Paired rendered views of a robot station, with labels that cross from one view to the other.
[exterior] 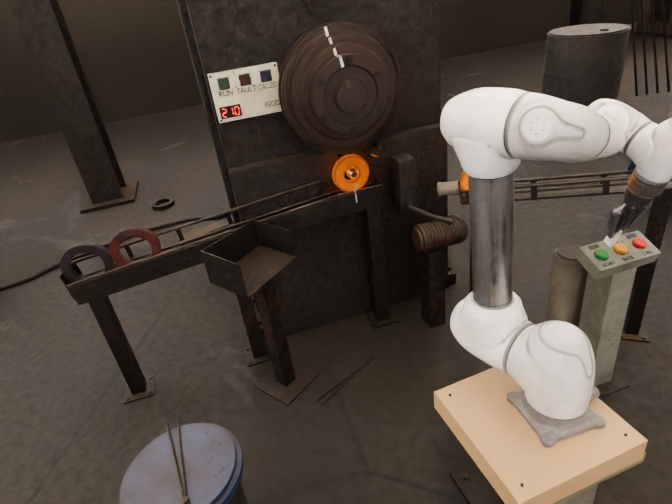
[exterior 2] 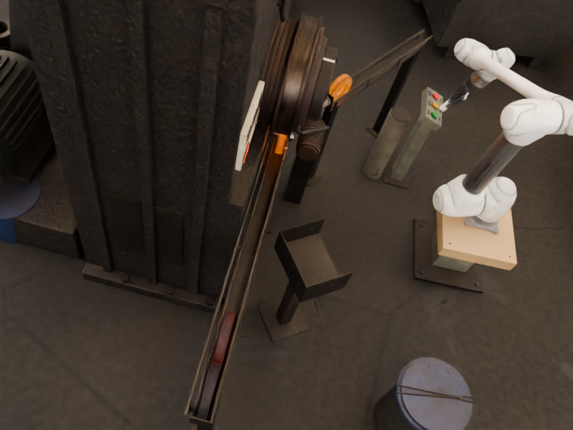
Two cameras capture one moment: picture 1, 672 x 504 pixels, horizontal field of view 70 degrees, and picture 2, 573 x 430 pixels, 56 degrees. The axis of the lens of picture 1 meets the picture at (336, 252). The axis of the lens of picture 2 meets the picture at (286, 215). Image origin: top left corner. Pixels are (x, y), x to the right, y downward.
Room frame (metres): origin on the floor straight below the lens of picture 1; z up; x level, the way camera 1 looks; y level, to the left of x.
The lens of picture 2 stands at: (1.47, 1.45, 2.49)
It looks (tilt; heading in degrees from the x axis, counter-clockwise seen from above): 55 degrees down; 280
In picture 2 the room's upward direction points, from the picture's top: 18 degrees clockwise
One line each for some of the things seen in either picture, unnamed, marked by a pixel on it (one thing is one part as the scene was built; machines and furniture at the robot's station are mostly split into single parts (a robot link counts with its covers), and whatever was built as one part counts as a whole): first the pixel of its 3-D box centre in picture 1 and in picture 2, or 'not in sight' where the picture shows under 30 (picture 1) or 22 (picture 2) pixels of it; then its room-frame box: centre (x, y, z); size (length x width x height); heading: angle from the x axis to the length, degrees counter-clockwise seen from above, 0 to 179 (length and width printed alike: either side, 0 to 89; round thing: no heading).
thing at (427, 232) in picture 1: (440, 272); (303, 163); (1.81, -0.46, 0.27); 0.22 x 0.13 x 0.53; 103
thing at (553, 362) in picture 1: (555, 363); (494, 197); (0.86, -0.51, 0.59); 0.18 x 0.16 x 0.22; 33
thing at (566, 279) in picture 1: (564, 307); (384, 145); (1.45, -0.86, 0.26); 0.12 x 0.12 x 0.52
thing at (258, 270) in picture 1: (266, 319); (298, 291); (1.52, 0.31, 0.36); 0.26 x 0.20 x 0.72; 138
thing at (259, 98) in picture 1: (247, 92); (250, 125); (1.90, 0.25, 1.15); 0.26 x 0.02 x 0.18; 103
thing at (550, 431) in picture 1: (561, 401); (483, 209); (0.86, -0.54, 0.45); 0.22 x 0.18 x 0.06; 102
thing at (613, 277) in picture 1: (606, 318); (414, 142); (1.30, -0.93, 0.31); 0.24 x 0.16 x 0.62; 103
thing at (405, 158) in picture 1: (403, 182); not in sight; (1.93, -0.33, 0.68); 0.11 x 0.08 x 0.24; 13
